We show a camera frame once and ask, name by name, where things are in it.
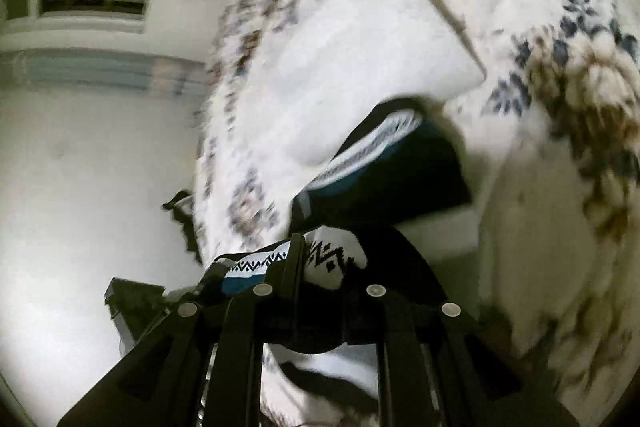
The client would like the folded white garment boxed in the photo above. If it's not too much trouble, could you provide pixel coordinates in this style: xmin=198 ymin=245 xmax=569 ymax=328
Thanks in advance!
xmin=235 ymin=0 xmax=485 ymax=166

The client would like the left grey-green curtain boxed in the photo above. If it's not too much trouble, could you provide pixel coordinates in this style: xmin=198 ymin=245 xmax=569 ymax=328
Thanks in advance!
xmin=1 ymin=49 xmax=208 ymax=98

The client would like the black grey striped sweater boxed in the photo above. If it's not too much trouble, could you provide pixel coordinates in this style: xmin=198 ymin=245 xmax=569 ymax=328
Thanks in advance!
xmin=199 ymin=95 xmax=476 ymax=427

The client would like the black clothes pile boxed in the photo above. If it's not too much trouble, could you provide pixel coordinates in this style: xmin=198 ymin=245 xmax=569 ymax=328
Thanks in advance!
xmin=162 ymin=190 xmax=203 ymax=265

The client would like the floral bed quilt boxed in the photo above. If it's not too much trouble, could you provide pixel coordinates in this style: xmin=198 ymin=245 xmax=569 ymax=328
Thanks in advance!
xmin=193 ymin=0 xmax=639 ymax=426

